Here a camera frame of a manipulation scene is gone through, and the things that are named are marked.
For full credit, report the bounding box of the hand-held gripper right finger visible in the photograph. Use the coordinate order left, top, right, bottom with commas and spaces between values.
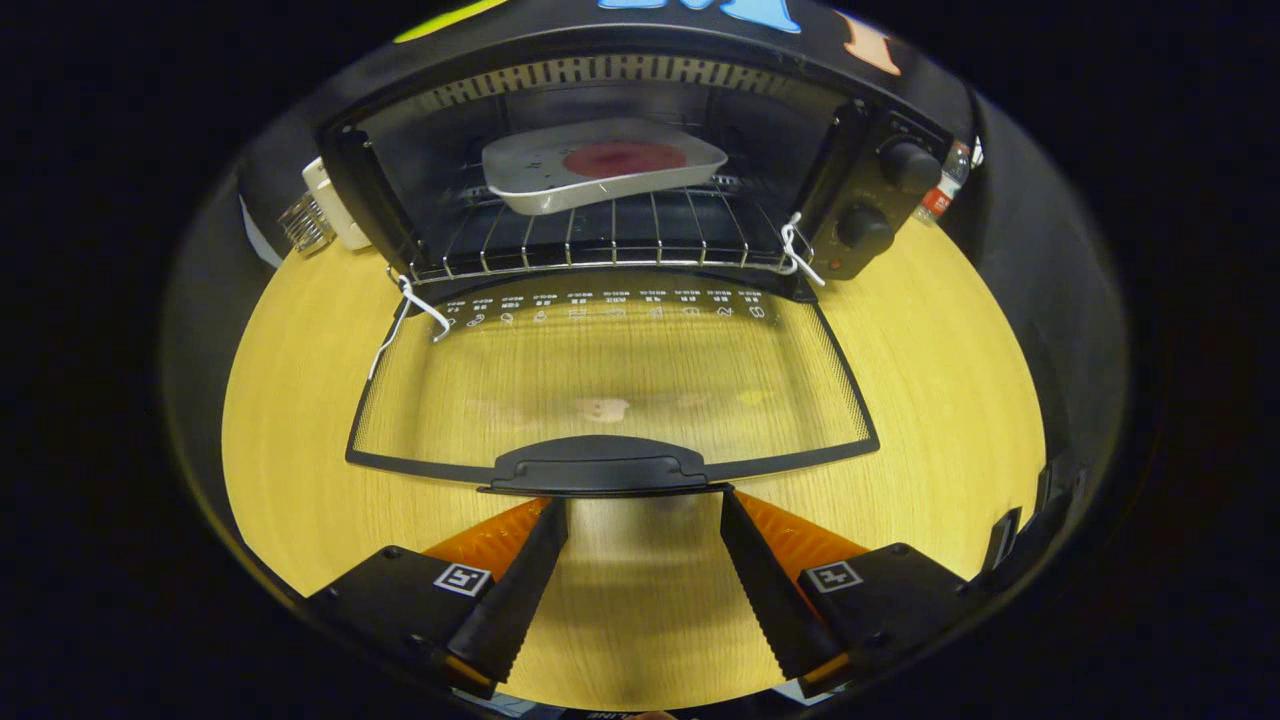
720, 488, 986, 699

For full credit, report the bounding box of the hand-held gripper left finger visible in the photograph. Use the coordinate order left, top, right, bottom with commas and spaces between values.
305, 497, 569, 699

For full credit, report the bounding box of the black toaster oven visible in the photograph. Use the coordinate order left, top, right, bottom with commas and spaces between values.
318, 25, 976, 498

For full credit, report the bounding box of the white square plate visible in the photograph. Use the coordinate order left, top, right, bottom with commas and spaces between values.
482, 118, 729, 216

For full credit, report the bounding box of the pink round meat slice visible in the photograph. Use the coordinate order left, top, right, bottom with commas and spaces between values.
562, 141, 688, 179

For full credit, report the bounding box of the white pop-up toaster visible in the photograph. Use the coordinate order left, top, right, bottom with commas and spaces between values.
302, 157, 373, 251

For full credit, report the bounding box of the clear red label water bottle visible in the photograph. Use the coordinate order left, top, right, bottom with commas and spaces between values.
915, 140, 973, 223

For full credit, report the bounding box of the black frame object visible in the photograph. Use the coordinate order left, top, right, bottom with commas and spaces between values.
985, 455, 1091, 576

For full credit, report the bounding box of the white string tie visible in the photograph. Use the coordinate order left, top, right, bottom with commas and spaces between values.
368, 275, 453, 381
780, 212, 827, 288

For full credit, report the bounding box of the wire mesh basket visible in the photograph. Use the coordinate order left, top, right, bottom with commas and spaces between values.
278, 192, 336, 256

